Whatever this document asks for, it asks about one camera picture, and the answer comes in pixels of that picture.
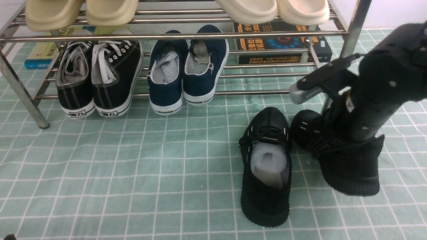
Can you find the tan slipper far left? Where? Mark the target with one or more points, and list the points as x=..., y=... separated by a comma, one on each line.
x=47, y=15

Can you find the black orange book top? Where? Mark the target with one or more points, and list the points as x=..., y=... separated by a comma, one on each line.
x=285, y=43

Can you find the navy Warrior shoe left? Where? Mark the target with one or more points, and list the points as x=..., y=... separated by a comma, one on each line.
x=164, y=76

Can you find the black canvas sneaker right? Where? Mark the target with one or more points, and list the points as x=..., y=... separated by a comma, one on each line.
x=116, y=66

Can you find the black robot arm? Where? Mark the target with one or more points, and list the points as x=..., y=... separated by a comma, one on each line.
x=389, y=75

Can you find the grey tipped gripper finger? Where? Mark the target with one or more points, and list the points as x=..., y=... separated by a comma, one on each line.
x=299, y=96

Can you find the black canvas sneaker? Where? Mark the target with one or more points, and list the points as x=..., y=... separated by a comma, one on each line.
x=73, y=80
x=116, y=66

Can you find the tan slipper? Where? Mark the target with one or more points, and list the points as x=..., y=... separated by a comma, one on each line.
x=110, y=12
x=47, y=15

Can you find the yellow blue book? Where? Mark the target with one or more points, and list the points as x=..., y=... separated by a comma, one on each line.
x=43, y=52

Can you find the cream slipper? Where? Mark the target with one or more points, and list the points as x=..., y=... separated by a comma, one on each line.
x=250, y=11
x=303, y=12

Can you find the silver metal shoe rack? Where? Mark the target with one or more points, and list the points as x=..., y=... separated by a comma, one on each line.
x=31, y=103

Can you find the navy warrior shoe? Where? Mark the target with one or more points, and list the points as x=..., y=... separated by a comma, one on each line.
x=204, y=64
x=164, y=76

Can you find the black canvas sneaker left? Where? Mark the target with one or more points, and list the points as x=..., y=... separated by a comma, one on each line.
x=73, y=80

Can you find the cream slipper far right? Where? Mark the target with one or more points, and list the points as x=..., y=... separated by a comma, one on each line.
x=303, y=12

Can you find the cream slipper inner right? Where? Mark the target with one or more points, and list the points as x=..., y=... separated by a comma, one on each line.
x=250, y=11

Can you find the navy Warrior shoe right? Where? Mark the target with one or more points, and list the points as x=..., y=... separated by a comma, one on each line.
x=204, y=64

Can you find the dark object bottom left corner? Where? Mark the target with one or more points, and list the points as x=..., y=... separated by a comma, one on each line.
x=10, y=237

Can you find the black knit sneaker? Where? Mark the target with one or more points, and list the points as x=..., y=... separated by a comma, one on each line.
x=349, y=167
x=265, y=149

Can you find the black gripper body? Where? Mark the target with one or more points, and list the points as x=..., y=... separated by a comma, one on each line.
x=332, y=77

